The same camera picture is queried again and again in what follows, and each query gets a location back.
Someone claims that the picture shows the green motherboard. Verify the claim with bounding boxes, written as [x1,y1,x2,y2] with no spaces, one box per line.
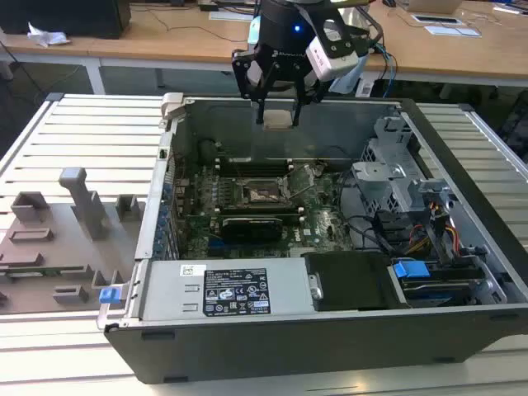
[172,158,360,261]

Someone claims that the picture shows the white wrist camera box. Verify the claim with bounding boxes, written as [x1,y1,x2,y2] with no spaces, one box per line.
[304,20,361,83]

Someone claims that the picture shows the black graphics card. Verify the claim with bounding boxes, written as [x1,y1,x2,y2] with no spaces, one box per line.
[221,215,285,245]

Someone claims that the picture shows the white paper sheet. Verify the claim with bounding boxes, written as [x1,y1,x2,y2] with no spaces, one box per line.
[208,10,257,22]

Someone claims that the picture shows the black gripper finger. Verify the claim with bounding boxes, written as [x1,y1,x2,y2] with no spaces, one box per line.
[231,49,274,125]
[290,59,331,125]

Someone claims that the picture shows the grey power supply unit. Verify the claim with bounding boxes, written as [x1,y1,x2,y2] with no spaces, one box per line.
[138,258,318,322]

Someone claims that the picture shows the white paper sheets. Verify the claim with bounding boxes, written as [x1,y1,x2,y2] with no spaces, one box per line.
[424,24,483,39]

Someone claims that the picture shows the hard disk in blue carrier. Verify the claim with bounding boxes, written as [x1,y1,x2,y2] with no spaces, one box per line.
[391,260,486,300]

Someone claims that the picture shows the wooden office desk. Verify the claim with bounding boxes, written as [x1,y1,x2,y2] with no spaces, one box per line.
[0,0,528,98]

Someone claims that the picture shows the silver cage bracket plate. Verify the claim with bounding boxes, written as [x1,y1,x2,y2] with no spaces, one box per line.
[352,162,408,182]

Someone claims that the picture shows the yellow and red wires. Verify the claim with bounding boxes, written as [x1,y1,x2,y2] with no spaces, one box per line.
[408,200,460,253]

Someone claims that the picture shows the metal CPU socket cover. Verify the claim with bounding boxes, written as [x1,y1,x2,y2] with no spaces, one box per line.
[282,163,317,198]

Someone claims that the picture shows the grey parts rack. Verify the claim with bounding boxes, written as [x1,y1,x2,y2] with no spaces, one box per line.
[0,167,146,318]

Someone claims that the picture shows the pale blue device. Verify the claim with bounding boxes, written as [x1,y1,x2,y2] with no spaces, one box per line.
[329,55,369,95]

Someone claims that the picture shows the crumpled white paper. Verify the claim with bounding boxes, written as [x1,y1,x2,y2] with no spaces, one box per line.
[26,21,72,49]

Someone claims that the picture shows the white flat tray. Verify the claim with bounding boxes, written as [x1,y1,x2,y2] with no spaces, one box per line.
[412,12,462,25]

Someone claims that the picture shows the silver metal disk cage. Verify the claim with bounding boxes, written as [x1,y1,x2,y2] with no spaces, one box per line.
[352,115,455,219]

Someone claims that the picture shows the black computer box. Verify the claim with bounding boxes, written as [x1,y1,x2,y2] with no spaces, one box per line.
[0,0,132,40]

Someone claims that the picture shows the CPU socket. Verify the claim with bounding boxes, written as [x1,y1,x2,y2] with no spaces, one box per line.
[237,177,290,210]

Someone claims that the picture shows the green RAM stick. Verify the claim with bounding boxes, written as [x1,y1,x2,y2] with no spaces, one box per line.
[0,266,90,282]

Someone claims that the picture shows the black plastic drive cover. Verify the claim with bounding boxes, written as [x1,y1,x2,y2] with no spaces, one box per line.
[305,251,410,313]

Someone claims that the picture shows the black PC case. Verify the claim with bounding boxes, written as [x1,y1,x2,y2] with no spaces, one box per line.
[97,92,528,384]

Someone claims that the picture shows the black camera bracket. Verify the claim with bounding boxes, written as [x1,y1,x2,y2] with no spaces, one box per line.
[321,18,370,59]

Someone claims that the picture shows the CPU with silver top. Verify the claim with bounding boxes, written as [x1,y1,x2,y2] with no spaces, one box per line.
[262,109,296,131]

